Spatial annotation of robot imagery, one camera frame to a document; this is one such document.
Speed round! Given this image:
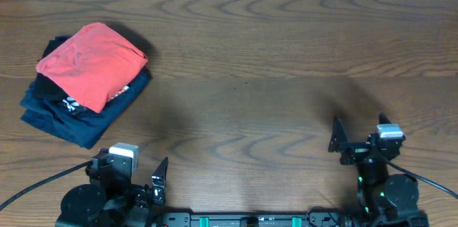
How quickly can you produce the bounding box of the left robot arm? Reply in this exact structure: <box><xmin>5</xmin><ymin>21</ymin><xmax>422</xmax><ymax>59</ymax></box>
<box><xmin>55</xmin><ymin>148</ymin><xmax>169</xmax><ymax>227</ymax></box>

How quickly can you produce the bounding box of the red orange t-shirt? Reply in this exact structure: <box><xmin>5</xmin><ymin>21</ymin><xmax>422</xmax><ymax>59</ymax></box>
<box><xmin>36</xmin><ymin>22</ymin><xmax>148</xmax><ymax>113</ymax></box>

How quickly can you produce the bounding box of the navy blue folded garment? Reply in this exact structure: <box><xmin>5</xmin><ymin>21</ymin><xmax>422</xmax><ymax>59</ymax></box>
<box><xmin>20</xmin><ymin>71</ymin><xmax>150</xmax><ymax>149</ymax></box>

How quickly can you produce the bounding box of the black patterned folded garment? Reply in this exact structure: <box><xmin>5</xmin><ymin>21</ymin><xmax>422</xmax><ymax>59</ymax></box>
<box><xmin>57</xmin><ymin>85</ymin><xmax>130</xmax><ymax>115</ymax></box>

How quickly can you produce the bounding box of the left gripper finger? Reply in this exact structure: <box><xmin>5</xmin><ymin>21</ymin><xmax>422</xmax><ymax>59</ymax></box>
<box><xmin>151</xmin><ymin>186</ymin><xmax>166</xmax><ymax>206</ymax></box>
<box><xmin>151</xmin><ymin>157</ymin><xmax>169</xmax><ymax>188</ymax></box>

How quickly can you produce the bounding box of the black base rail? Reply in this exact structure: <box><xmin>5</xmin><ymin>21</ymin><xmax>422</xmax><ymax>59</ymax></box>
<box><xmin>151</xmin><ymin>208</ymin><xmax>361</xmax><ymax>227</ymax></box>

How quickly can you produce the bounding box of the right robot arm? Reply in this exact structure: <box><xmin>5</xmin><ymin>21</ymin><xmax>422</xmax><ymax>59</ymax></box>
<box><xmin>328</xmin><ymin>114</ymin><xmax>429</xmax><ymax>227</ymax></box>

